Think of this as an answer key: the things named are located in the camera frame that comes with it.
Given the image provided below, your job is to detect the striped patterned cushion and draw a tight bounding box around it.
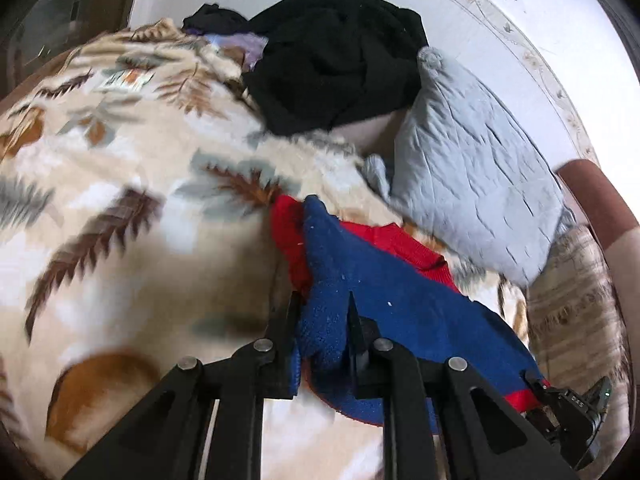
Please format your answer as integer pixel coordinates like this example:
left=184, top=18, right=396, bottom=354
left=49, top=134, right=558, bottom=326
left=525, top=224, right=632, bottom=413

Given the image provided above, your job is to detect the red and blue knit sweater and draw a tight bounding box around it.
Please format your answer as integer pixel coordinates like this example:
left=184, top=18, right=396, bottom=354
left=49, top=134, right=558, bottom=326
left=270, top=194, right=551, bottom=427

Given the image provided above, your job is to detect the pale pink pillow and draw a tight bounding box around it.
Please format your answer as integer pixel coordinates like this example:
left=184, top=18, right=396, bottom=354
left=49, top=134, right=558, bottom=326
left=334, top=110, right=407, bottom=157

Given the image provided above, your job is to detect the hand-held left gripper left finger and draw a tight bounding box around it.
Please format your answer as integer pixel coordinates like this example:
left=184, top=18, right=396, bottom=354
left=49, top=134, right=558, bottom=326
left=65, top=289, right=304, bottom=480

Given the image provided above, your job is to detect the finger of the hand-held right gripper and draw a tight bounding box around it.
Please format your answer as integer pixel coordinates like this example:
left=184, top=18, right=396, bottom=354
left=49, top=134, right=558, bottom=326
left=522, top=369, right=552, bottom=397

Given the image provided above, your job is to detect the glass door cabinet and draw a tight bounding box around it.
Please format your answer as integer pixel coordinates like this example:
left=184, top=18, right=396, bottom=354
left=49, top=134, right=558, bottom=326
left=0, top=0, right=147, bottom=98

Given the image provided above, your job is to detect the leaf print blanket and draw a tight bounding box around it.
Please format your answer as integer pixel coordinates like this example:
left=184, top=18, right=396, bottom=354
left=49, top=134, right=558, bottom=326
left=0, top=17, right=531, bottom=480

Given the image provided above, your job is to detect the grey quilted pillow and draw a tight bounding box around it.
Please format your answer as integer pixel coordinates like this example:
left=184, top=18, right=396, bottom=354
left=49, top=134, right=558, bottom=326
left=364, top=46, right=577, bottom=289

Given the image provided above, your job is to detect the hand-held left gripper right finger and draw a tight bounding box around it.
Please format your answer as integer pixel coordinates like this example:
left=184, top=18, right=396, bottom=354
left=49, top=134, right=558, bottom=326
left=347, top=291, right=577, bottom=480

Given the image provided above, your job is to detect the black clothes pile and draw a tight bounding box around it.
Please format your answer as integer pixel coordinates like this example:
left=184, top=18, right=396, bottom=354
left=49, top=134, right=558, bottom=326
left=181, top=0, right=431, bottom=137

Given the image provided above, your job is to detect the purple cloth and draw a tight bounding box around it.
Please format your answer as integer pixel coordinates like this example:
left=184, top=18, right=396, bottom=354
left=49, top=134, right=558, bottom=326
left=207, top=34, right=267, bottom=70

